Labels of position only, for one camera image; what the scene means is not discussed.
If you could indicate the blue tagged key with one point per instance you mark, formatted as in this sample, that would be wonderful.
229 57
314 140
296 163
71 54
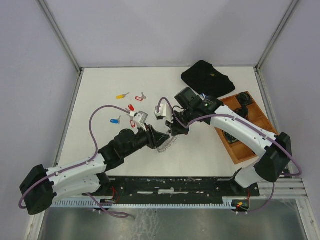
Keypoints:
116 120

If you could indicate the white slotted cable duct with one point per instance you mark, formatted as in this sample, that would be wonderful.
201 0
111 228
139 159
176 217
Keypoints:
169 201

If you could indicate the red open tagged key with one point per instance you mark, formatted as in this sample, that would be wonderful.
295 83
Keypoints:
141 97

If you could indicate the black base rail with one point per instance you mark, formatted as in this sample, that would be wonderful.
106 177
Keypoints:
122 186

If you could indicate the patterned item in tray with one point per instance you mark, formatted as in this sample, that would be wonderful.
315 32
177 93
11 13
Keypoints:
229 138

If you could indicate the yellow tagged key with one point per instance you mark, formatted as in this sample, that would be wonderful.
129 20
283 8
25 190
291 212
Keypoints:
122 96

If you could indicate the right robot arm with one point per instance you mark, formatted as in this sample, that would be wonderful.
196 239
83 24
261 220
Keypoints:
274 151

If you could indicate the metal disc with keyrings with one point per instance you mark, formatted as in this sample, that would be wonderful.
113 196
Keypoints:
167 144

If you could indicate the red frame tagged key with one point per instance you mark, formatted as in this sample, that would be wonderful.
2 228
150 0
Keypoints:
132 123

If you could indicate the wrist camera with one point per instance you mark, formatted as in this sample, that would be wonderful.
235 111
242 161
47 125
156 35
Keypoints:
139 119
161 111

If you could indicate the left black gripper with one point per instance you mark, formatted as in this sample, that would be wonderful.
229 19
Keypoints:
155 138

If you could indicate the black round item in tray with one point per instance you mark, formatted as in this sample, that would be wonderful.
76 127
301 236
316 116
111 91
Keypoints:
244 99

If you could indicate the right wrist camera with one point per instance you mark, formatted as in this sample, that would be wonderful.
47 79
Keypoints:
161 111

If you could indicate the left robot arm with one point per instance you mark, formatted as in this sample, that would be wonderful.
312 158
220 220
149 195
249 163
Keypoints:
44 186

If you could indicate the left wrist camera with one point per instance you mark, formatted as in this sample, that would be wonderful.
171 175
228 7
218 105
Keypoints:
139 119

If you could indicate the black folded cloth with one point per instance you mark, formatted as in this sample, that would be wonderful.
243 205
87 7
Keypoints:
203 78

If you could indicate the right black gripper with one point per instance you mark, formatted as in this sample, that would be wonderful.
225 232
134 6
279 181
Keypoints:
175 129

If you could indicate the solid red tagged key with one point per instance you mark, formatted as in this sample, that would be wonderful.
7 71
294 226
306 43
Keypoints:
130 108

